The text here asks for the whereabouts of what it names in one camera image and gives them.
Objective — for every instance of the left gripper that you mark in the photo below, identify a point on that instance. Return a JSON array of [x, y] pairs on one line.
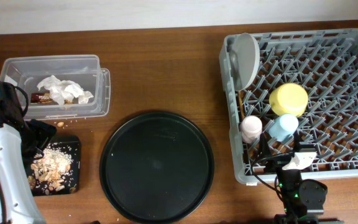
[[45, 132]]

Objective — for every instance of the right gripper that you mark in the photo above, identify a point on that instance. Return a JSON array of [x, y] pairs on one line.
[[276, 162]]

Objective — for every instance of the light blue plastic cup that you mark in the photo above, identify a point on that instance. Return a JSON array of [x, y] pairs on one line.
[[283, 127]]

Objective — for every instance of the pink plastic cup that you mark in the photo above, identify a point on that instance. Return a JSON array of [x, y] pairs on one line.
[[250, 128]]

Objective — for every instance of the gold brown snack wrapper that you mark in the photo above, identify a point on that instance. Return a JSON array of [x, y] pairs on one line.
[[47, 98]]

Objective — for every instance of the food scraps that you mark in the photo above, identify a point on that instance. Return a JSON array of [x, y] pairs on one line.
[[51, 172]]

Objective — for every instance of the yellow plastic bowl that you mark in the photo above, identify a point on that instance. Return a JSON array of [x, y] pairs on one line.
[[289, 98]]

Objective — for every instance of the white napkin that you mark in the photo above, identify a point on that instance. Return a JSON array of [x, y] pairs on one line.
[[62, 91]]

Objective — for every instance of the wooden chopstick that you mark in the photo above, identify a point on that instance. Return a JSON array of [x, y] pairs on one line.
[[240, 95]]

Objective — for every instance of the grey plate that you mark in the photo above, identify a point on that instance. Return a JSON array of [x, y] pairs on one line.
[[244, 57]]

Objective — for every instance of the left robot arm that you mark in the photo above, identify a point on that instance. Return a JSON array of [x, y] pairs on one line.
[[20, 141]]

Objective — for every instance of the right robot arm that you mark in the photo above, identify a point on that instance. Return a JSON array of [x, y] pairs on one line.
[[302, 199]]

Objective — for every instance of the clear plastic waste bin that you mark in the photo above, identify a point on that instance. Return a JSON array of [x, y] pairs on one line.
[[85, 70]]

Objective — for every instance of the grey dishwasher rack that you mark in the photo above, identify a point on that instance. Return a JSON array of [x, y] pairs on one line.
[[325, 64]]

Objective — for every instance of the black rectangular tray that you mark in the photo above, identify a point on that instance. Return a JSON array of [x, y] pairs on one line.
[[70, 145]]

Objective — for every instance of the round black serving tray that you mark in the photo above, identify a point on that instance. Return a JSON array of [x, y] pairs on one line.
[[157, 167]]

